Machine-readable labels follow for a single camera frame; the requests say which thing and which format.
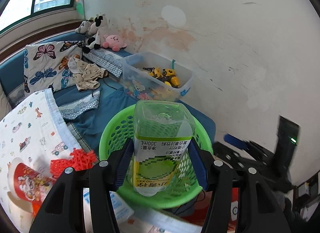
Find cow plush toy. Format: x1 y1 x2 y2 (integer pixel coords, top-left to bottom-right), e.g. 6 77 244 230
75 14 108 54

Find orange snack wrapper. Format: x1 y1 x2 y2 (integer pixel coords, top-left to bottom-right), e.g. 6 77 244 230
31 202 42 217

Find blue white milk carton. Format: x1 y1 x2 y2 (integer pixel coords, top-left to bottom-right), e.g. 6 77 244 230
83 188 134 233

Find beige crumpled cloth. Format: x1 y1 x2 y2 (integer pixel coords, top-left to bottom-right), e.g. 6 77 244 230
68 57 108 91

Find pink plush toy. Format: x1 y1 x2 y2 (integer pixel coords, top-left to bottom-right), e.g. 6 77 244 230
102 34 127 52

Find clear plastic toy box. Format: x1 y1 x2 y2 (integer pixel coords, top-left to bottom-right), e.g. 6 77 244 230
121 52 193 102

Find green plastic mesh basket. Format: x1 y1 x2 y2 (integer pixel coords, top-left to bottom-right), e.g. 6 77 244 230
99 105 213 209

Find yellow toy truck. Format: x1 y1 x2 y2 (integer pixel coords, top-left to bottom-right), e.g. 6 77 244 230
141 68 181 88

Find red snack cup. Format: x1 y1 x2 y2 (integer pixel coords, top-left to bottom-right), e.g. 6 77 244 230
8 158 55 205

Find beige paper cup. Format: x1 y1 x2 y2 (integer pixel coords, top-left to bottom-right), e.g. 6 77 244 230
7 191 34 232

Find blue patterned folded blanket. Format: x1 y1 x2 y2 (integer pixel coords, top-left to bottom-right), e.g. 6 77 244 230
83 48 131 79

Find butterfly print pillow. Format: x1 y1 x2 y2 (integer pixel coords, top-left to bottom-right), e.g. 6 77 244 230
23 41 82 97

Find green yellow juice bottle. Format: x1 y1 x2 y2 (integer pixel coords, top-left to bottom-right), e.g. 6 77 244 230
132 101 196 197

